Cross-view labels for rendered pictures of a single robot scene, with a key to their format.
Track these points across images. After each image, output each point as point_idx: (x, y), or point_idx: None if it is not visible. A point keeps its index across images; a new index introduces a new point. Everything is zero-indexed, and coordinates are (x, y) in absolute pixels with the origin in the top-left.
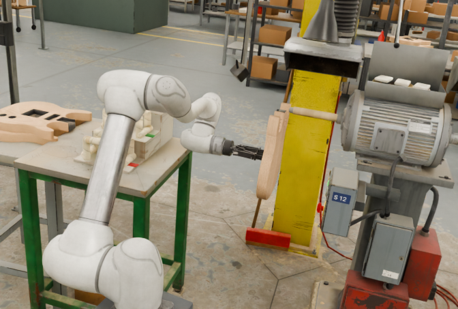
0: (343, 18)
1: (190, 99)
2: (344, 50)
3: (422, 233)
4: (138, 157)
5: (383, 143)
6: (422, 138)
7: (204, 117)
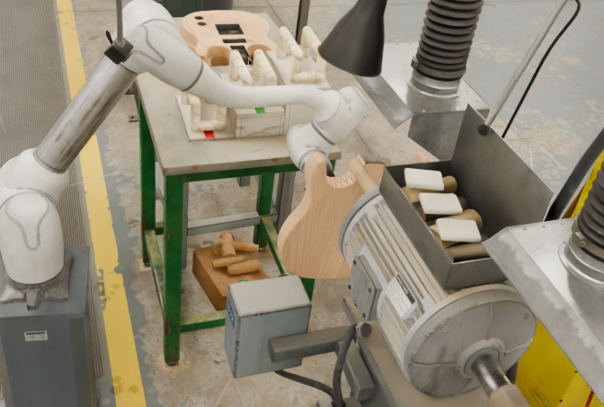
0: (426, 35)
1: (187, 72)
2: (404, 95)
3: None
4: (231, 130)
5: (355, 286)
6: (395, 319)
7: (314, 118)
